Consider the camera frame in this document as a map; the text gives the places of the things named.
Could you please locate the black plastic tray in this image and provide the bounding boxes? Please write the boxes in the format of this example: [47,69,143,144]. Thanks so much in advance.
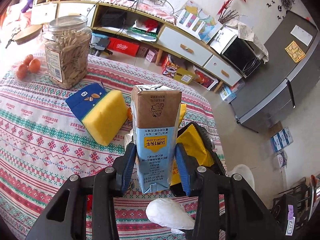
[170,121,227,197]

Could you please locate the white tissue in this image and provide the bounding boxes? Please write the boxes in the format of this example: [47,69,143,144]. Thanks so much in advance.
[145,198,195,234]

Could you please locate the yellow snack wrapper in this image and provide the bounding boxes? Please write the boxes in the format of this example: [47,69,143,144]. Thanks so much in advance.
[170,103,213,186]

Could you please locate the yellow green sponge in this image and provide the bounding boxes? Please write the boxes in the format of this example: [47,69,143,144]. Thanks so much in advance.
[81,90,128,146]

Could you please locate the blue snack packet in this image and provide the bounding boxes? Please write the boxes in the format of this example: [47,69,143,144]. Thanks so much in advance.
[66,82,107,122]

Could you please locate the blue brown milk carton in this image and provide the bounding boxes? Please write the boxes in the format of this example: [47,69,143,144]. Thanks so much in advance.
[131,84,182,194]

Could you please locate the white plastic trash bucket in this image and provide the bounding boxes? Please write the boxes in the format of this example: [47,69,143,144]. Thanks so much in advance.
[227,164,255,190]

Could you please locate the patterned striped tablecloth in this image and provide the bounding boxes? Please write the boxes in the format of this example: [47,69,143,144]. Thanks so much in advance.
[1,56,224,239]

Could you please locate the blue white stacked boxes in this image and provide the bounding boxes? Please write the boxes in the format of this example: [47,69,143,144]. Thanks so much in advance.
[270,127,293,152]

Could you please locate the blue white carton box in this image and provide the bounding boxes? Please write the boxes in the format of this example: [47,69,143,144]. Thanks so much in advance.
[219,85,236,103]

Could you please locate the white framed red picture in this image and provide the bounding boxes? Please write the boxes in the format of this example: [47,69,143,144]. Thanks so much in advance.
[193,66,219,91]

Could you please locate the grey steel refrigerator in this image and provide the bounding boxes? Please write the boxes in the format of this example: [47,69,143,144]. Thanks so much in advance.
[231,11,319,133]

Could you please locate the yellow cardboard box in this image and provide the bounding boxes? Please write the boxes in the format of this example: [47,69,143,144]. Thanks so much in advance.
[161,54,195,85]

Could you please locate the black microwave oven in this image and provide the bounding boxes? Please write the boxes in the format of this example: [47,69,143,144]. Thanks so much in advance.
[221,35,261,78]

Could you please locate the orange tangerine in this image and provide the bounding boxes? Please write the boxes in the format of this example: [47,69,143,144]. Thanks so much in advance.
[23,54,34,66]
[16,64,28,80]
[28,59,41,73]

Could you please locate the yellow paper note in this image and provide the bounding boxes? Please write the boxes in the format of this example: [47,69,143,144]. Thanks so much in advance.
[285,41,305,63]

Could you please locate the clear jar of seeds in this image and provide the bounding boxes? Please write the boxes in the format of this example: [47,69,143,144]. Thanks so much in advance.
[44,15,92,89]

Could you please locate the red cardboard box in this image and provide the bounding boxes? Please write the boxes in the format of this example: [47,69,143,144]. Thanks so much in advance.
[107,37,140,56]

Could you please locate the white paper note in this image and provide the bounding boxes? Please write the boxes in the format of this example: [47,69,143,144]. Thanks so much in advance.
[290,25,313,46]

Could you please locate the glass jar wooden lid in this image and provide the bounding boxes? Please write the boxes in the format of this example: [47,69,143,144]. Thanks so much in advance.
[11,24,43,45]

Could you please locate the colourful map board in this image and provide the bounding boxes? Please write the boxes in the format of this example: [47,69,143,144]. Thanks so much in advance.
[174,0,222,44]

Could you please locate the wooden white TV cabinet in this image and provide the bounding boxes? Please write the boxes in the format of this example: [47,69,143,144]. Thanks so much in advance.
[31,0,242,86]

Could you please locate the pink cabinet runner cloth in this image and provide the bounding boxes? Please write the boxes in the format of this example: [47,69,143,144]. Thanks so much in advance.
[81,0,176,24]

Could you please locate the white picture frame stand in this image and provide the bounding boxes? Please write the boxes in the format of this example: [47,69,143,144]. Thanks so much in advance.
[176,9,205,40]

